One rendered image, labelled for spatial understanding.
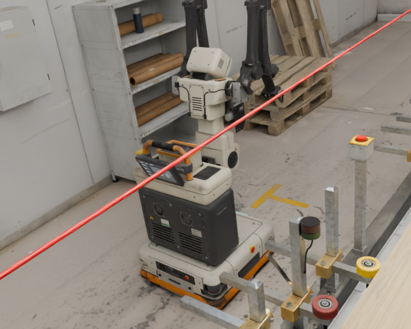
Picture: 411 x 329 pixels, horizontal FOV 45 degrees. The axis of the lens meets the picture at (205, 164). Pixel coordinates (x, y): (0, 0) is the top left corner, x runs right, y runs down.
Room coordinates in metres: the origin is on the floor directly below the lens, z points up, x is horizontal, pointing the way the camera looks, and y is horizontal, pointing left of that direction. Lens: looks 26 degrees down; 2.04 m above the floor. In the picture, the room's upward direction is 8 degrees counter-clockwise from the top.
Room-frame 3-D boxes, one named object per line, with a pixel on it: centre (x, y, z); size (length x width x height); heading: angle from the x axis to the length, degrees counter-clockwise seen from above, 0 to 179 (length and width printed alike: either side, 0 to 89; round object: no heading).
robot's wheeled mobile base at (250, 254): (2.58, 0.06, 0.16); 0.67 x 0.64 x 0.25; 138
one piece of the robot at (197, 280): (2.32, 0.26, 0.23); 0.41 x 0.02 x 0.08; 48
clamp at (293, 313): (1.28, -0.24, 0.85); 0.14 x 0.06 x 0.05; 139
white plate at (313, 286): (1.33, -0.26, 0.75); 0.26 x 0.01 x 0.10; 139
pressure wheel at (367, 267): (1.35, -0.51, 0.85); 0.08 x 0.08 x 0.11
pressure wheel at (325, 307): (1.19, -0.31, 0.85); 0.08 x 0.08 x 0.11
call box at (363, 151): (1.68, -0.59, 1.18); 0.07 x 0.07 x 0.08; 49
